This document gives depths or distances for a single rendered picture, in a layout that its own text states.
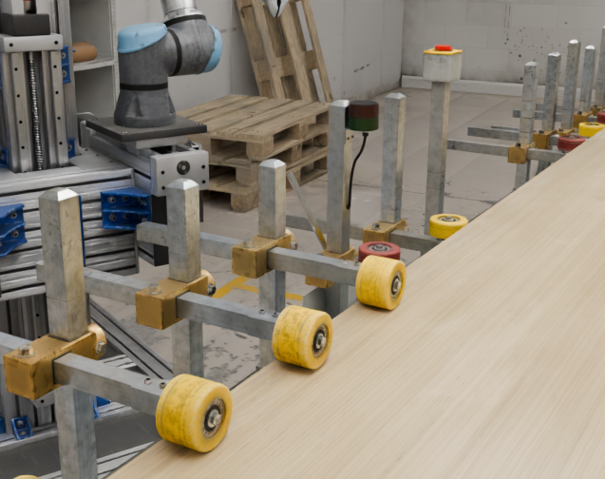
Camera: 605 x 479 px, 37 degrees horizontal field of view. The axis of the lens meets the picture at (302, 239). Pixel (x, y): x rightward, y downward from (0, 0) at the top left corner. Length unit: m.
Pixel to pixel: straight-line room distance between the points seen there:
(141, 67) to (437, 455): 1.37
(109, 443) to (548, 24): 7.62
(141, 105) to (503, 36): 7.59
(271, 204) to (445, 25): 8.23
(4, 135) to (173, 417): 1.33
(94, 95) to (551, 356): 3.83
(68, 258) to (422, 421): 0.48
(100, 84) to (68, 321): 3.73
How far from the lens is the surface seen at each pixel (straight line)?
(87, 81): 4.93
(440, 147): 2.24
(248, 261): 1.53
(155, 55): 2.21
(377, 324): 1.42
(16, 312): 2.43
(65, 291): 1.19
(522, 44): 9.54
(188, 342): 1.43
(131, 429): 2.55
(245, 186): 5.16
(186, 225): 1.36
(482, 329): 1.43
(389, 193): 2.02
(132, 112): 2.22
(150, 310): 1.35
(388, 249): 1.75
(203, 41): 2.29
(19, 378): 1.19
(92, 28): 4.87
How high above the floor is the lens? 1.46
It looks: 18 degrees down
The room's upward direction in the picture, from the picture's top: 1 degrees clockwise
